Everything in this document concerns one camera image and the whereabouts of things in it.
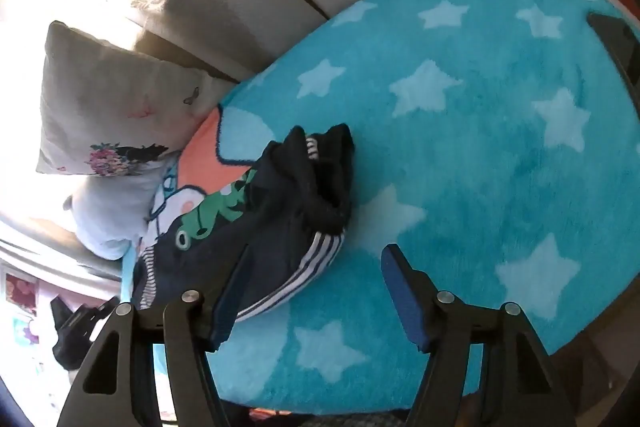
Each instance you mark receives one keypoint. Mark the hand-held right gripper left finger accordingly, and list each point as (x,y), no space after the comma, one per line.
(231,302)

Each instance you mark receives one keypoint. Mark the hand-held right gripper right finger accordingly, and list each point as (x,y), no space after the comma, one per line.
(402,292)

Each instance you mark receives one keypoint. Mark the black striped sock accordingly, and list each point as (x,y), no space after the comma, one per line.
(285,217)

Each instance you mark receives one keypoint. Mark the pale blue pillow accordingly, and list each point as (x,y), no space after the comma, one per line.
(110,217)

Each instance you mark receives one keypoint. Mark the turquoise star printed blanket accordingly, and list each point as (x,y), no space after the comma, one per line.
(475,167)

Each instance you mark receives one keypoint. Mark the floral print cushion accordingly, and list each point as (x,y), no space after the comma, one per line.
(100,97)

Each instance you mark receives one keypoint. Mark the dark flat object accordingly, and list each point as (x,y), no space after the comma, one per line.
(617,42)

